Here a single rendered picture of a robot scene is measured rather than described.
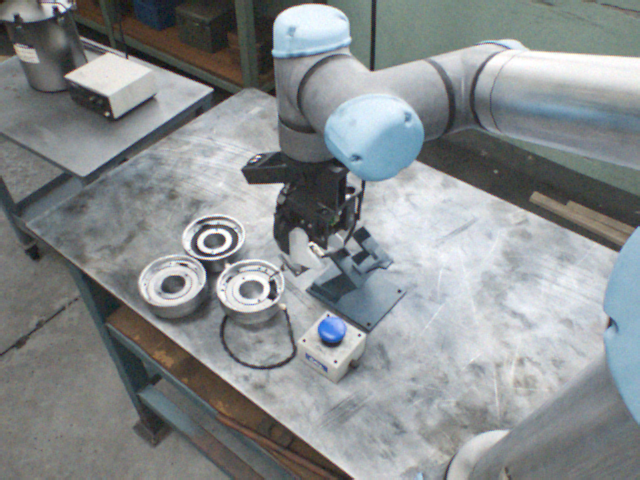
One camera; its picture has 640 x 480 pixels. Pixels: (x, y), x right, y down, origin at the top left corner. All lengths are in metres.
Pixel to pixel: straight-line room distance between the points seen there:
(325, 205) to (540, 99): 0.30
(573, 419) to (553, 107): 0.23
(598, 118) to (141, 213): 0.85
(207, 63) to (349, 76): 2.19
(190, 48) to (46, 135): 1.35
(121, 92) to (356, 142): 1.14
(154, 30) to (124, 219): 2.01
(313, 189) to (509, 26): 1.71
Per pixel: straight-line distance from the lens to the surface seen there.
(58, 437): 1.84
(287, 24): 0.57
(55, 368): 1.96
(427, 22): 2.47
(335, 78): 0.53
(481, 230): 1.07
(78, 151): 1.52
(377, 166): 0.50
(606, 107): 0.44
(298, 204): 0.68
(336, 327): 0.80
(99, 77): 1.63
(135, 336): 1.25
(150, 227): 1.08
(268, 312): 0.88
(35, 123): 1.67
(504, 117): 0.52
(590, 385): 0.34
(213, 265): 0.96
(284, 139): 0.64
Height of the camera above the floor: 1.53
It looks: 46 degrees down
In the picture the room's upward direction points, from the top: straight up
